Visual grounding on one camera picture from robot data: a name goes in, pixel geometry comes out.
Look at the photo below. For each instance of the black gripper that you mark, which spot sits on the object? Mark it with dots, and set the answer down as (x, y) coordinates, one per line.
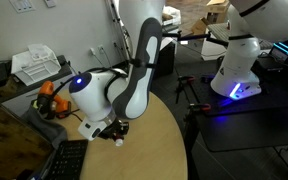
(115, 127)

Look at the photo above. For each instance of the white red glue stick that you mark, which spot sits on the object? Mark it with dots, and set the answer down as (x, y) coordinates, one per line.
(118, 141)

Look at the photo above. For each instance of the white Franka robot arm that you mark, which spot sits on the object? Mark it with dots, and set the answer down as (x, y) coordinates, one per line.
(137, 66)

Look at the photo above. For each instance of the black computer keyboard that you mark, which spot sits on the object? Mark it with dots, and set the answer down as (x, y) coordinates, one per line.
(67, 160)

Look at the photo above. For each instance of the orange black power drill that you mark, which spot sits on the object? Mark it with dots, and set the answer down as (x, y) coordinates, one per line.
(60, 105)

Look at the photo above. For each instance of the grey cloth mat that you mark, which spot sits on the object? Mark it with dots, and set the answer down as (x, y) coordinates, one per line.
(45, 126)

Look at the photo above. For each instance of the black tripod stand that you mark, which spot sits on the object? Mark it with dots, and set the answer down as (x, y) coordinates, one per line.
(185, 80)

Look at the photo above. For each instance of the dark side desk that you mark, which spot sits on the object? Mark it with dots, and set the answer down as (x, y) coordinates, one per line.
(24, 87)

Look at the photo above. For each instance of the white plastic paper tray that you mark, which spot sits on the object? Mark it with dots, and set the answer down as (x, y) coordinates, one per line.
(35, 66)

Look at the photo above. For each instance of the dark wooden desk shelf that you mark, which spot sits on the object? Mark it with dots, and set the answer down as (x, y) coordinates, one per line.
(10, 143)

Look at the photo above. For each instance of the black robot workbench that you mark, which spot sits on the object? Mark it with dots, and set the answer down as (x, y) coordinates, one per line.
(250, 123)

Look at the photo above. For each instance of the small brown cardboard box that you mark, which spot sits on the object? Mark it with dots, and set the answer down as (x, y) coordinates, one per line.
(200, 26)

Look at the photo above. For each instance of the large brown cardboard box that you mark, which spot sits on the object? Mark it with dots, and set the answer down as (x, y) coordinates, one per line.
(217, 11)

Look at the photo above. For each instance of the black camera tripod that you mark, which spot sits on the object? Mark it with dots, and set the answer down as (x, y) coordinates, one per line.
(119, 30)

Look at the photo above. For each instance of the black horizontal mount bar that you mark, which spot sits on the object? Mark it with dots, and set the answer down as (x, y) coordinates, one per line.
(190, 36)

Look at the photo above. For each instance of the white light switch plate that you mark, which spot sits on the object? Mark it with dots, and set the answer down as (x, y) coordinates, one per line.
(22, 5)

